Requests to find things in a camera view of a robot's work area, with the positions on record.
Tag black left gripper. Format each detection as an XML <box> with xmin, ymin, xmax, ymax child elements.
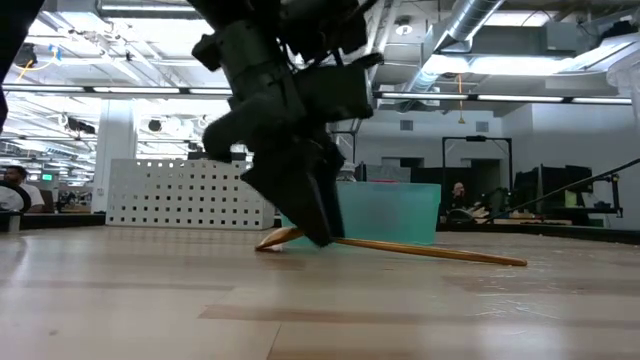
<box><xmin>191</xmin><ymin>18</ymin><xmax>376</xmax><ymax>249</ymax></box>

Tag gold metal spoon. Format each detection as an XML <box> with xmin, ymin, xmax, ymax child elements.
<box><xmin>254</xmin><ymin>226</ymin><xmax>529</xmax><ymax>268</ymax></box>

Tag teal translucent plastic tray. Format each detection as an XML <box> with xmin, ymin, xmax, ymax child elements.
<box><xmin>279</xmin><ymin>181</ymin><xmax>443</xmax><ymax>247</ymax></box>

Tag white perforated storage bin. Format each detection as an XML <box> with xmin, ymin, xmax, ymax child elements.
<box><xmin>104</xmin><ymin>158</ymin><xmax>277</xmax><ymax>232</ymax></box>

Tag seated person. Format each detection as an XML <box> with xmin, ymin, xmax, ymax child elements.
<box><xmin>0</xmin><ymin>164</ymin><xmax>47</xmax><ymax>215</ymax></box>
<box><xmin>439</xmin><ymin>181</ymin><xmax>474</xmax><ymax>225</ymax></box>

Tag long ceiling light strip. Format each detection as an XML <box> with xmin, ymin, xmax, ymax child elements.
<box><xmin>0</xmin><ymin>83</ymin><xmax>634</xmax><ymax>106</ymax></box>

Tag black computer monitors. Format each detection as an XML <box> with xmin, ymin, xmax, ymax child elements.
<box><xmin>513</xmin><ymin>163</ymin><xmax>595</xmax><ymax>214</ymax></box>

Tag black slanted gantry pole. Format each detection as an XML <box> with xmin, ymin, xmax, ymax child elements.
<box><xmin>479</xmin><ymin>157</ymin><xmax>640</xmax><ymax>225</ymax></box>

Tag silver ventilation duct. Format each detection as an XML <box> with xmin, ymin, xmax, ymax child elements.
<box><xmin>399</xmin><ymin>0</ymin><xmax>506</xmax><ymax>96</ymax></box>

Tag black ceiling cord reel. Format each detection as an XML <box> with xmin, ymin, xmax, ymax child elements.
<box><xmin>13</xmin><ymin>42</ymin><xmax>39</xmax><ymax>69</ymax></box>

